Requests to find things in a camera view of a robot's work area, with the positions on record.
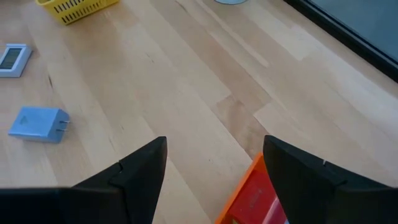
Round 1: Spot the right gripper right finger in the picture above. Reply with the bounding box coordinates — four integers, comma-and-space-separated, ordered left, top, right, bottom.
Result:
262, 134, 388, 224

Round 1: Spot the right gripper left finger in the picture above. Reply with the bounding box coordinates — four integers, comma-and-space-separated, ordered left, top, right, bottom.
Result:
71, 136, 169, 224

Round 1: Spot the orange plastic basket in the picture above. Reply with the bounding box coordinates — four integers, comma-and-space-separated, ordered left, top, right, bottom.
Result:
213, 151, 280, 224

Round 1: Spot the white digital clock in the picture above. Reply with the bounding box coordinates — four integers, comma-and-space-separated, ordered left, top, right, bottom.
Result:
0, 43, 34, 78

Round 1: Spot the yellow plastic basket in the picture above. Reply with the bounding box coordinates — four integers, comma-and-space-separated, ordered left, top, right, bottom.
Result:
34, 0, 121, 26

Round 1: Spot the white cylindrical device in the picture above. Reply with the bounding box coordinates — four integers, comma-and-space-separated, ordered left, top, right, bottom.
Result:
213, 0, 249, 6

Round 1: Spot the lavender wall charger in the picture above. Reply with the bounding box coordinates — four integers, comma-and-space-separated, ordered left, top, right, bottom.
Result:
7, 106, 71, 144

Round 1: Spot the black aluminium table frame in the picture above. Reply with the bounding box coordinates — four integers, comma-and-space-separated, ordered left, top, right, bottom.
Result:
282, 0, 398, 84

